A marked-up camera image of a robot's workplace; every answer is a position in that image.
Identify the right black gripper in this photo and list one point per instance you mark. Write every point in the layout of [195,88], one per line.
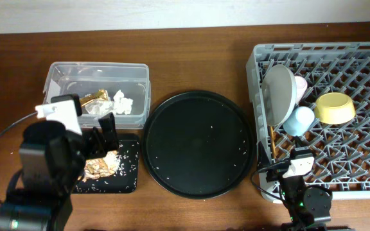
[298,143]

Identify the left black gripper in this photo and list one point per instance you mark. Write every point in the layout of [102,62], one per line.
[99,147]

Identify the blue cup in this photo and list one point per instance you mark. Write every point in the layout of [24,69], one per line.
[299,121]

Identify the wooden chopstick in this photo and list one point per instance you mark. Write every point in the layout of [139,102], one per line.
[272,143]

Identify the food scraps and rice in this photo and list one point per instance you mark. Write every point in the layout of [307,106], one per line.
[103,165]

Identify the small white napkin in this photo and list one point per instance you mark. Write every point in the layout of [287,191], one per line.
[122,105]

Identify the gold snack wrapper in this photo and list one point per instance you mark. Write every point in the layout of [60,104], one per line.
[101,95]

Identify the yellow bowl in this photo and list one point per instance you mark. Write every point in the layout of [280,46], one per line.
[334,108]

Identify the grey plate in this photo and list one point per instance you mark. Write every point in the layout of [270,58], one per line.
[279,94]

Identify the pink cup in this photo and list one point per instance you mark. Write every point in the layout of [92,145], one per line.
[301,86]

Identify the large white napkin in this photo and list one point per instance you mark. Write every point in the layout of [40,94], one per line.
[99,107]

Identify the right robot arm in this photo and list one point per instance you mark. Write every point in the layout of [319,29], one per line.
[308,205]

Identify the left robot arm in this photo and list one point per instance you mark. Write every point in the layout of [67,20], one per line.
[38,196]

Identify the grey dishwasher rack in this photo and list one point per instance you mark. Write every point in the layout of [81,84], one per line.
[342,162]

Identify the clear plastic waste bin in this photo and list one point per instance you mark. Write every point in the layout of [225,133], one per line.
[85,78]

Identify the black rectangular tray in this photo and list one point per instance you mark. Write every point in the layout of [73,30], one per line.
[127,173]

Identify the round black serving tray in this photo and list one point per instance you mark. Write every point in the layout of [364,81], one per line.
[198,145]

